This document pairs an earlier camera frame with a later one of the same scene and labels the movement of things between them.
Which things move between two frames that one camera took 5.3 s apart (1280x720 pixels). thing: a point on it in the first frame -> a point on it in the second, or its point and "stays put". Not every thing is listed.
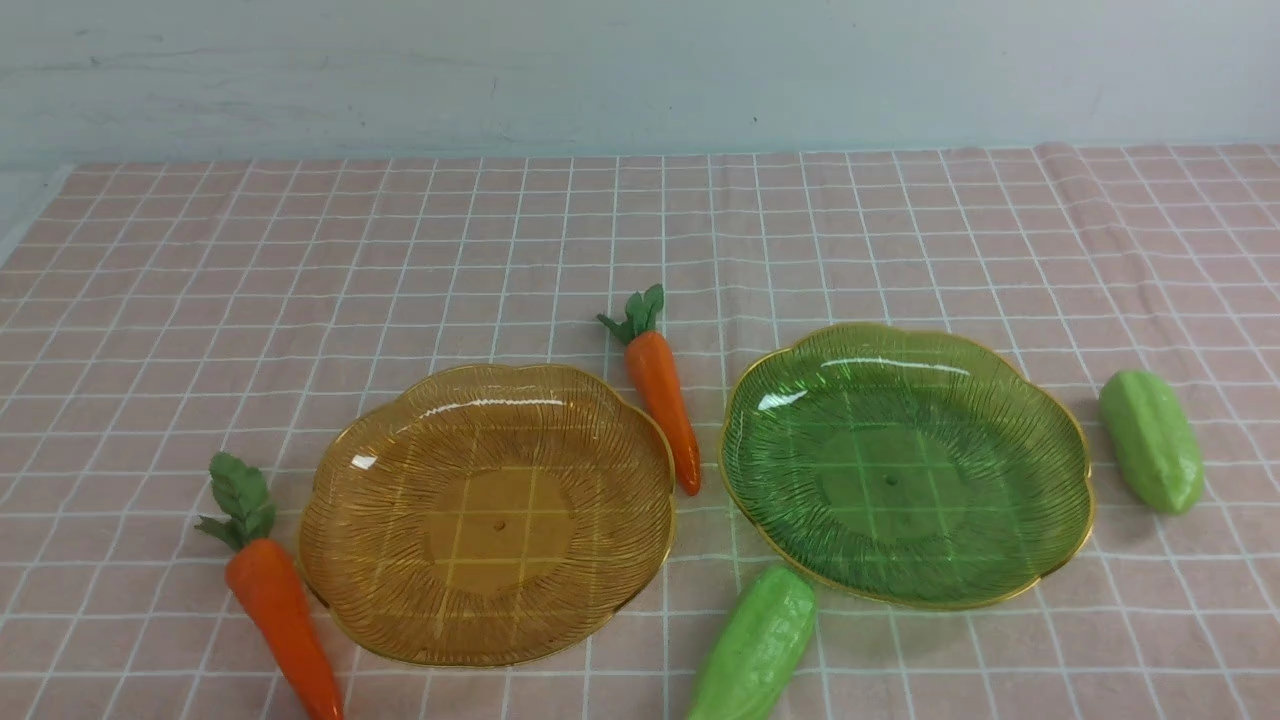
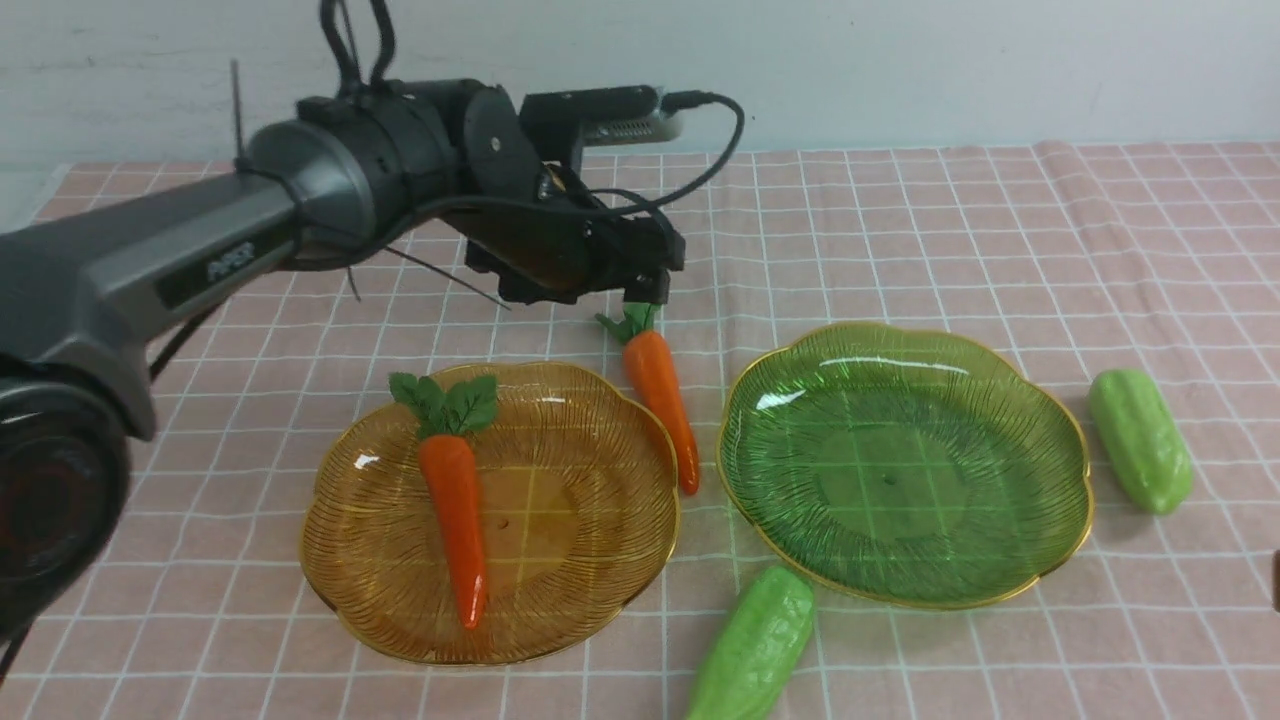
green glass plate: x=910 y=463 stays put
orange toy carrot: x=651 y=362 stays put
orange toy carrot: x=266 y=577 -> x=442 y=418
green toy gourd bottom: x=760 y=648 stays put
